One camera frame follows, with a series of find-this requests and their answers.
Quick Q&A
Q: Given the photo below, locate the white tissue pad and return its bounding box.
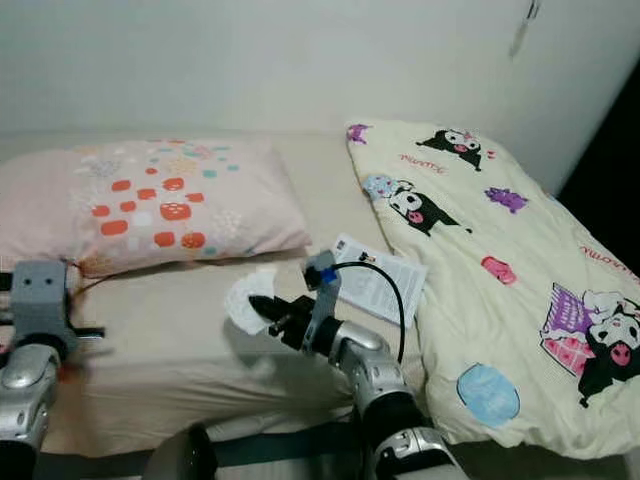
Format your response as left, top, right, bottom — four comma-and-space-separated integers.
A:
225, 265, 281, 336

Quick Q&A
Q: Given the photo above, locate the pink pillow with orange dots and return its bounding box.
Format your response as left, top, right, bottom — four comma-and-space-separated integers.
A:
0, 138, 313, 281

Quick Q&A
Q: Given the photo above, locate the cream cartoon print duvet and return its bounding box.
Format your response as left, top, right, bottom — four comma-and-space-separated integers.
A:
345, 118, 640, 461

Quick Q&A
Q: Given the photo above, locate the bed with beige sheet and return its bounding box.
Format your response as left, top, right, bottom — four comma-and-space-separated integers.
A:
0, 130, 640, 480

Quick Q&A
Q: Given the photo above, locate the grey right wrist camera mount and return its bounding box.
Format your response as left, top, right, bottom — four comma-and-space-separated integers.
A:
305, 250, 346, 351

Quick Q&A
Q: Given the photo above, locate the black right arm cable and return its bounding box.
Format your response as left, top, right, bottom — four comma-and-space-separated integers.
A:
335, 260, 408, 363

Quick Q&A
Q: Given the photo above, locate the grey hanging cord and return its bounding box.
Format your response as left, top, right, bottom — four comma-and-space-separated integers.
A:
508, 0, 543, 59

